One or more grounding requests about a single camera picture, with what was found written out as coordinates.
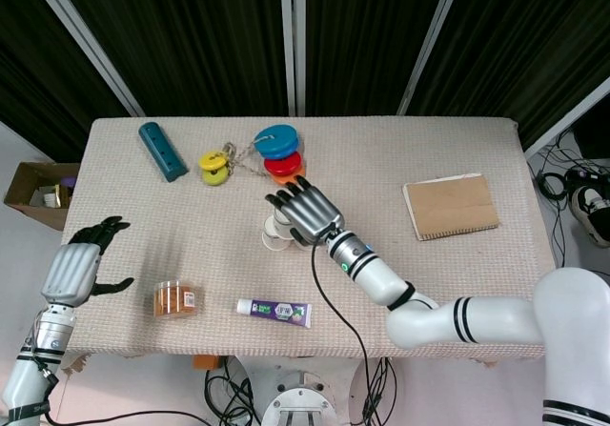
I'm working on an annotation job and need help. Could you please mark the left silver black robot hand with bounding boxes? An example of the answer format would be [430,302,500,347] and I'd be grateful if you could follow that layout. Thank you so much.
[40,215,135,309]

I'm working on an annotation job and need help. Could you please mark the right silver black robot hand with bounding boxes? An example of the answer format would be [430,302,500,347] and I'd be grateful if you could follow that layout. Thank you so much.
[264,174,345,250]

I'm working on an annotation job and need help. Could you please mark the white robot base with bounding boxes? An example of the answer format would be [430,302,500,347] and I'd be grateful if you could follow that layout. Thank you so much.
[228,354,397,426]

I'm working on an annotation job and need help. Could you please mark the orange wooden disc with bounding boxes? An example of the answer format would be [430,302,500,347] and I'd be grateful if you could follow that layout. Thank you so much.
[272,164,307,188]

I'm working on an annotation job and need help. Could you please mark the red wooden disc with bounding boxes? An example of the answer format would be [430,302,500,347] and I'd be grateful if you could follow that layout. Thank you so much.
[264,151,303,177]

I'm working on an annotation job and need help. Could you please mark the blue wooden disc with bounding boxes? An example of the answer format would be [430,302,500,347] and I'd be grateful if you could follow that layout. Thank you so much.
[259,140,301,160]

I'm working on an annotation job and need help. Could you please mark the brown cardboard box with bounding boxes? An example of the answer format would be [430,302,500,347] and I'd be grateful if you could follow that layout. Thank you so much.
[3,161,81,232]

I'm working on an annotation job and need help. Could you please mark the green wooden disc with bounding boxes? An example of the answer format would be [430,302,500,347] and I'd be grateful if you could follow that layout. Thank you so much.
[201,166,229,188]

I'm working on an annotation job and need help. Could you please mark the beige woven tablecloth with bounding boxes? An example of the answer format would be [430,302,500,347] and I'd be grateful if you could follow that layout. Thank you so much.
[61,116,557,363]

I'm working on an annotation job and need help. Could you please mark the purple toothpaste tube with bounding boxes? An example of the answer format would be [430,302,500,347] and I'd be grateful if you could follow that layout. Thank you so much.
[236,298,313,330]

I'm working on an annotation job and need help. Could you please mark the clear tub of rubber bands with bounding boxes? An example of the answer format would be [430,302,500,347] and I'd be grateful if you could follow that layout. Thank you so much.
[153,279,198,320]

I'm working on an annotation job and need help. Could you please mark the small yellow green discs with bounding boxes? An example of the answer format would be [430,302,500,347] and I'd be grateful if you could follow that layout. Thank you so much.
[198,151,229,171]

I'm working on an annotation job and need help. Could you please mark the brown spiral notebook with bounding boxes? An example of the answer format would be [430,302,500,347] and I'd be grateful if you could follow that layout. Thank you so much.
[402,172,500,241]

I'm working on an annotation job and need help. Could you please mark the teal plastic block with holes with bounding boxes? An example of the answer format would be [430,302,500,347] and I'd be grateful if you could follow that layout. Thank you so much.
[138,121,190,183]

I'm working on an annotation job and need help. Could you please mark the black curtain panel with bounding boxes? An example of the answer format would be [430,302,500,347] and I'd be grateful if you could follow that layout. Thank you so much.
[0,0,132,163]
[50,0,290,117]
[412,0,610,149]
[304,0,452,116]

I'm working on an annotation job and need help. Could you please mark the black and white shoe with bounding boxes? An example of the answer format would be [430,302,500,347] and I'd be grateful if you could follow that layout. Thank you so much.
[570,185,610,249]

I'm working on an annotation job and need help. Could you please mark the black right hand cable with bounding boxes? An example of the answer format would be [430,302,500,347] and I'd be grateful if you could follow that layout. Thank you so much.
[310,242,377,426]

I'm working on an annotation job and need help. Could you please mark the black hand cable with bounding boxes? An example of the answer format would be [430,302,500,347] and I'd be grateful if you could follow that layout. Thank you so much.
[28,366,206,426]
[310,242,377,426]

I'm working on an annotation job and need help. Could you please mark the beige braided rope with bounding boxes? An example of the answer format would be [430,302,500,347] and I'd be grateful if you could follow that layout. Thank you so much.
[219,132,277,179]

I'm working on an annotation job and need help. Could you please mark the black left hand cable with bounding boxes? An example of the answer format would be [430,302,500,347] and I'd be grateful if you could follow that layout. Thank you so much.
[28,366,206,426]

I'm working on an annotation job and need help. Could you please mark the grey aluminium frame post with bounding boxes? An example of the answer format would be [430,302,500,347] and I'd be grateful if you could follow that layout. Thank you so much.
[26,0,146,118]
[523,75,610,158]
[279,0,307,117]
[396,0,468,116]

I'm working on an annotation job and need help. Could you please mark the black floor cable bundle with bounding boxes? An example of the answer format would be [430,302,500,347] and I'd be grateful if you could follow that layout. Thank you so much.
[204,356,262,426]
[536,128,610,274]

